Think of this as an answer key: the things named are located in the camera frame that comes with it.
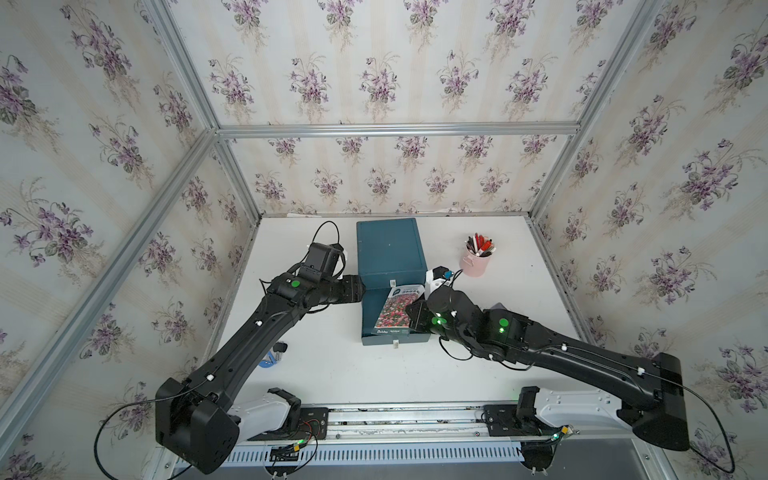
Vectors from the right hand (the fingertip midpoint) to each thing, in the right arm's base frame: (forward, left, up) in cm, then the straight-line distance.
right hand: (405, 311), depth 70 cm
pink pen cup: (+24, -23, -14) cm, 36 cm away
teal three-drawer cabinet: (+17, +3, -1) cm, 17 cm away
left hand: (+7, +12, -3) cm, 14 cm away
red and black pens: (+31, -25, -12) cm, 41 cm away
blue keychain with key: (-4, +35, -18) cm, 39 cm away
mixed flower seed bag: (-1, +3, -2) cm, 4 cm away
